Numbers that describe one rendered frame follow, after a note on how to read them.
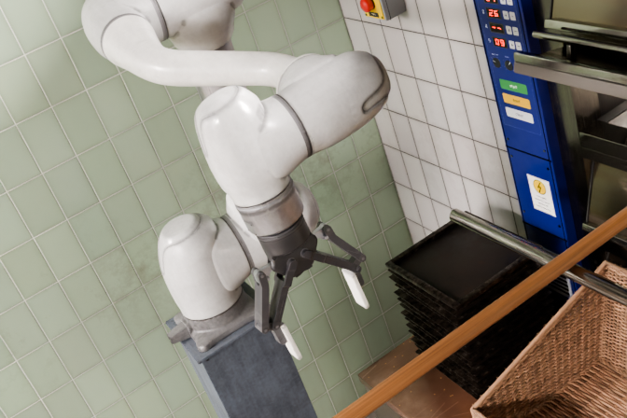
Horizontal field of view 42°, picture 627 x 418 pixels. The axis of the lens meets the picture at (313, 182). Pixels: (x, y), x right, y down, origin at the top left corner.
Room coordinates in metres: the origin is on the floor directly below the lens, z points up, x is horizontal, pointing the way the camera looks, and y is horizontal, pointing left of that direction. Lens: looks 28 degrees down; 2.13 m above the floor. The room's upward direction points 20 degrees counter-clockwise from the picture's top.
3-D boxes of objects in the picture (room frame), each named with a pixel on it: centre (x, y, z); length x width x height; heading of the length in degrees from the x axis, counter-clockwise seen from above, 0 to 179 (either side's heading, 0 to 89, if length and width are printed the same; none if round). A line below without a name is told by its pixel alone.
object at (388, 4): (2.14, -0.34, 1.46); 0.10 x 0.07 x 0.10; 22
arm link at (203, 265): (1.66, 0.31, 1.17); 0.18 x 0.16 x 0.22; 109
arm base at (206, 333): (1.65, 0.34, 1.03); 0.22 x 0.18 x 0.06; 111
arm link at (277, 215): (1.05, 0.07, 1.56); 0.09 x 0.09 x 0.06
